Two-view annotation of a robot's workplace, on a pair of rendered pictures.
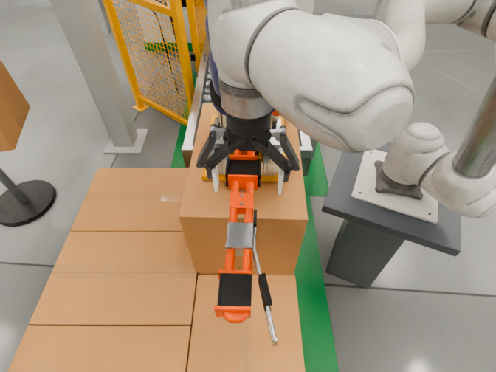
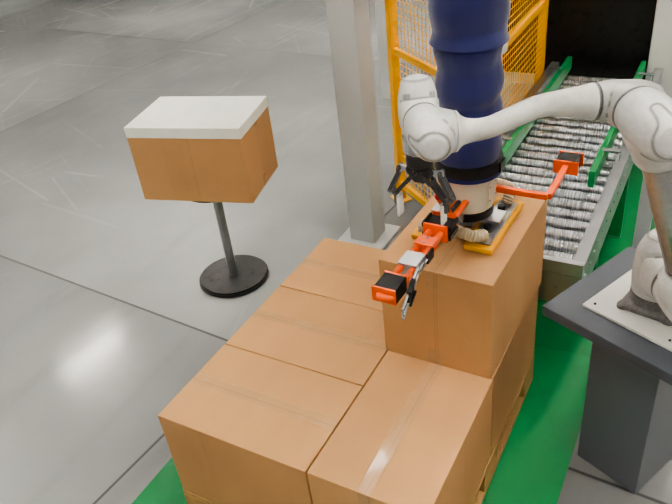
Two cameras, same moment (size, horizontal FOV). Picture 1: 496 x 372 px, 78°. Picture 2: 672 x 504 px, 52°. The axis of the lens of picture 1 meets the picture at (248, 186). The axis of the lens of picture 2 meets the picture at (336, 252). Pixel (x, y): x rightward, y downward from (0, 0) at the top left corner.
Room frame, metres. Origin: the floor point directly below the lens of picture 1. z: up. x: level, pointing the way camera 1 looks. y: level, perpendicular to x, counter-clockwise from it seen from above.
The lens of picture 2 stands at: (-1.16, -0.69, 2.26)
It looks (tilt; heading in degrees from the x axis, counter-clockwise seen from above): 33 degrees down; 32
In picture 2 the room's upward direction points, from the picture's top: 7 degrees counter-clockwise
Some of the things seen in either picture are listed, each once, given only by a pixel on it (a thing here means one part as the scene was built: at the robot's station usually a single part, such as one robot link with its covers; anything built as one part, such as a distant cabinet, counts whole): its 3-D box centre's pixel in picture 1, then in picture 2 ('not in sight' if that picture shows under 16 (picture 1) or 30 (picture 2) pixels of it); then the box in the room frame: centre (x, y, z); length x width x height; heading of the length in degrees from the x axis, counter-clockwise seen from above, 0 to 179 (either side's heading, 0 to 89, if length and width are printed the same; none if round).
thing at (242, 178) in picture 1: (243, 172); (440, 226); (0.60, 0.01, 1.08); 0.10 x 0.08 x 0.06; 88
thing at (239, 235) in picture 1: (240, 239); (411, 264); (0.38, 0.02, 1.07); 0.07 x 0.07 x 0.04; 88
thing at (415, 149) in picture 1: (415, 152); (662, 262); (0.85, -0.63, 0.93); 0.18 x 0.16 x 0.22; 32
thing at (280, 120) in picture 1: (272, 142); (494, 221); (0.85, -0.09, 0.98); 0.34 x 0.10 x 0.05; 178
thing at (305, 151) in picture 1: (246, 152); (497, 253); (1.22, 0.00, 0.58); 0.70 x 0.03 x 0.06; 90
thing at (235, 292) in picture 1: (234, 293); (389, 287); (0.25, 0.03, 1.08); 0.08 x 0.07 x 0.05; 178
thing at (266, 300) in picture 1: (263, 269); (418, 281); (0.30, -0.04, 1.08); 0.31 x 0.03 x 0.05; 11
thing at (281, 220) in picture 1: (246, 186); (466, 272); (0.83, 0.01, 0.74); 0.60 x 0.40 x 0.40; 178
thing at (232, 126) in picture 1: (248, 128); (420, 166); (0.43, 0.00, 1.38); 0.08 x 0.07 x 0.09; 88
